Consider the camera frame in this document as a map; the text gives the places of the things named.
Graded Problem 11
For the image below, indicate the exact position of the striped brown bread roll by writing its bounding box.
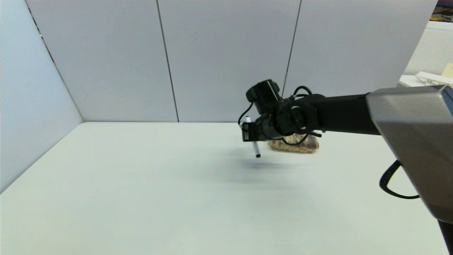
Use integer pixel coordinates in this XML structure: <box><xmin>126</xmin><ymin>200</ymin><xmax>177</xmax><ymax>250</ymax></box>
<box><xmin>268</xmin><ymin>133</ymin><xmax>320</xmax><ymax>154</ymax></box>

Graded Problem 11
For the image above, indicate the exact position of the white power strip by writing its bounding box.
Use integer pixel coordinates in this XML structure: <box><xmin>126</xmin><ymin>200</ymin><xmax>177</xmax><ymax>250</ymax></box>
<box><xmin>415</xmin><ymin>71</ymin><xmax>453</xmax><ymax>86</ymax></box>

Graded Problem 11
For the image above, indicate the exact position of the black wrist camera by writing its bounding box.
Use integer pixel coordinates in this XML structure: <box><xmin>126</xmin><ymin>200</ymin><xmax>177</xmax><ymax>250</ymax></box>
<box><xmin>246</xmin><ymin>79</ymin><xmax>284</xmax><ymax>114</ymax></box>

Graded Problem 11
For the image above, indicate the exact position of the white side table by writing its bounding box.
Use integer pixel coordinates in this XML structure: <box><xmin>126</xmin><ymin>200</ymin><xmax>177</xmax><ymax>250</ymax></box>
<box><xmin>398</xmin><ymin>74</ymin><xmax>453</xmax><ymax>88</ymax></box>

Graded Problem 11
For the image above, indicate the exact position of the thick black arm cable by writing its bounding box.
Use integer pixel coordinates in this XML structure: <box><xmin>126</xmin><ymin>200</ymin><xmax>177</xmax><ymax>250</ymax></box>
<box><xmin>379</xmin><ymin>160</ymin><xmax>420</xmax><ymax>200</ymax></box>

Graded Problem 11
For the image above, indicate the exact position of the colourful background clutter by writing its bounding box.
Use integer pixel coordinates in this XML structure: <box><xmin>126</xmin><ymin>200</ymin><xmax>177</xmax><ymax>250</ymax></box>
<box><xmin>432</xmin><ymin>0</ymin><xmax>453</xmax><ymax>22</ymax></box>

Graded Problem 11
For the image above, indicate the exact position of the white marker with black cap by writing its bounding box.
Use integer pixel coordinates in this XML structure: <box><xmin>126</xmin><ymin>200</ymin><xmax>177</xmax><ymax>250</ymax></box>
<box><xmin>245</xmin><ymin>116</ymin><xmax>262</xmax><ymax>158</ymax></box>

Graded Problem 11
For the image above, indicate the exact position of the white perforated partition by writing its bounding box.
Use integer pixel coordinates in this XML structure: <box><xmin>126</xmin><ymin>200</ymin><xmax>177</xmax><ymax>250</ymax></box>
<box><xmin>403</xmin><ymin>21</ymin><xmax>453</xmax><ymax>77</ymax></box>

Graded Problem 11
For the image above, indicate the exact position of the thin black camera cable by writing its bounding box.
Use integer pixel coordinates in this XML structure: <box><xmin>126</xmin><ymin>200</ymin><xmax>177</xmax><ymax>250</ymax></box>
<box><xmin>237</xmin><ymin>102</ymin><xmax>254</xmax><ymax>129</ymax></box>

